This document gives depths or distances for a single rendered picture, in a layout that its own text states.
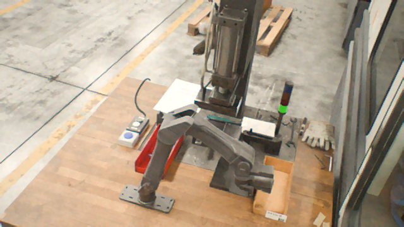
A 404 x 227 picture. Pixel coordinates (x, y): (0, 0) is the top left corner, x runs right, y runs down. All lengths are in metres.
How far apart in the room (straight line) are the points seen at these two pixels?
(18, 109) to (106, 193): 2.12
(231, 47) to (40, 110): 2.33
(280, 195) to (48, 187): 0.88
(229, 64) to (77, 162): 0.73
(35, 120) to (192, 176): 2.03
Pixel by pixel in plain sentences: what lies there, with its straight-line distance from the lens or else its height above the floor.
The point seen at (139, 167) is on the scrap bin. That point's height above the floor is 0.93.
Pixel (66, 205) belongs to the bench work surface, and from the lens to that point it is 1.49.
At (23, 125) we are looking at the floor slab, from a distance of 3.33.
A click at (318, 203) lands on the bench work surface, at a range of 1.56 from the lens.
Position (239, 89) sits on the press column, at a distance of 1.76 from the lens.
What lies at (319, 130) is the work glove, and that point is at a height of 0.92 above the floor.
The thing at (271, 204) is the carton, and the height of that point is 0.90.
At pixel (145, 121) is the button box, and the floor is 0.93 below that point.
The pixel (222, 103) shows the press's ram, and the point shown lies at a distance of 1.48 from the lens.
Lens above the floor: 2.04
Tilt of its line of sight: 38 degrees down
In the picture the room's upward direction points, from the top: 7 degrees clockwise
